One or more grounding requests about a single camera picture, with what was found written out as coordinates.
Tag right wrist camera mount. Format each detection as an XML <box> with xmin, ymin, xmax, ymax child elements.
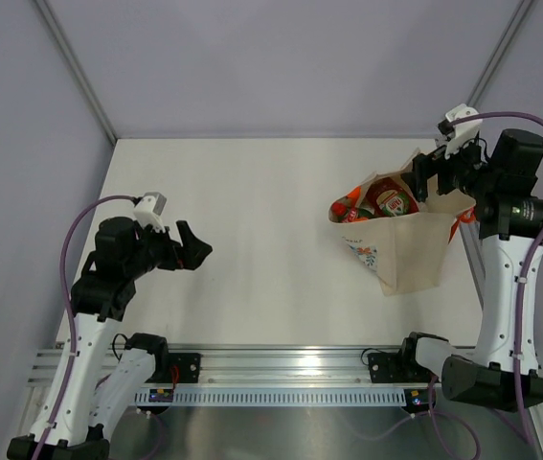
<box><xmin>436</xmin><ymin>103</ymin><xmax>482</xmax><ymax>159</ymax></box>

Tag aluminium mounting rail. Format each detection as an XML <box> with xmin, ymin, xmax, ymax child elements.
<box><xmin>26</xmin><ymin>342</ymin><xmax>543</xmax><ymax>388</ymax></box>

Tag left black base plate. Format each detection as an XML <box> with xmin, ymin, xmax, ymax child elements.
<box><xmin>147</xmin><ymin>352</ymin><xmax>201</xmax><ymax>383</ymax></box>

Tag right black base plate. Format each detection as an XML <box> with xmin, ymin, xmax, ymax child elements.
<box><xmin>366</xmin><ymin>352</ymin><xmax>429</xmax><ymax>383</ymax></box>

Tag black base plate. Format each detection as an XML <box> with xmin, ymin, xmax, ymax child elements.
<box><xmin>366</xmin><ymin>352</ymin><xmax>429</xmax><ymax>383</ymax></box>
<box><xmin>147</xmin><ymin>352</ymin><xmax>201</xmax><ymax>383</ymax></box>

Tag left aluminium frame post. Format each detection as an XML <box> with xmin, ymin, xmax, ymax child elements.
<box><xmin>31</xmin><ymin>0</ymin><xmax>119</xmax><ymax>147</ymax></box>

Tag green Fairy dish soap bottle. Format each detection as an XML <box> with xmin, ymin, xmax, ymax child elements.
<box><xmin>330</xmin><ymin>202</ymin><xmax>375</xmax><ymax>223</ymax></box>

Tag red ketchup bottle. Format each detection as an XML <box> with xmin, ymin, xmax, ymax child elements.
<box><xmin>366</xmin><ymin>177</ymin><xmax>419</xmax><ymax>218</ymax></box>

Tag aluminium frame post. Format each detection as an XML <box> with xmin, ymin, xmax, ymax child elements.
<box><xmin>465</xmin><ymin>0</ymin><xmax>538</xmax><ymax>107</ymax></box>
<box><xmin>31</xmin><ymin>0</ymin><xmax>119</xmax><ymax>147</ymax></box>

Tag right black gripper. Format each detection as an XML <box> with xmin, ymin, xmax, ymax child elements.
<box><xmin>401</xmin><ymin>132</ymin><xmax>499</xmax><ymax>203</ymax></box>

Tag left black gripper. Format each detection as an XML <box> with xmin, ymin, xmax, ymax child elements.
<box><xmin>124</xmin><ymin>218</ymin><xmax>211</xmax><ymax>280</ymax></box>

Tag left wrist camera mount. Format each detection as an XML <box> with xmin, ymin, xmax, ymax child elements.
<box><xmin>133</xmin><ymin>192</ymin><xmax>167</xmax><ymax>233</ymax></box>

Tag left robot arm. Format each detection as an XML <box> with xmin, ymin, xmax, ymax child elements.
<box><xmin>7</xmin><ymin>217</ymin><xmax>213</xmax><ymax>459</ymax></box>

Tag right aluminium frame post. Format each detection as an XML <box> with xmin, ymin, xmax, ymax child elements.
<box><xmin>465</xmin><ymin>0</ymin><xmax>538</xmax><ymax>107</ymax></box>

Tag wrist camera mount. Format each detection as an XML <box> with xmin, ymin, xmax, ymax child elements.
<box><xmin>133</xmin><ymin>192</ymin><xmax>167</xmax><ymax>233</ymax></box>
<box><xmin>436</xmin><ymin>103</ymin><xmax>482</xmax><ymax>159</ymax></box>

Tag canvas bag orange handles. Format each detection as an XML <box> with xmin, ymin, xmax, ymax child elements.
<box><xmin>328</xmin><ymin>161</ymin><xmax>475</xmax><ymax>295</ymax></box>

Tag white slotted cable duct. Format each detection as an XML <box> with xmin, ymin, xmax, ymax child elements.
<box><xmin>132</xmin><ymin>387</ymin><xmax>406</xmax><ymax>407</ymax></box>

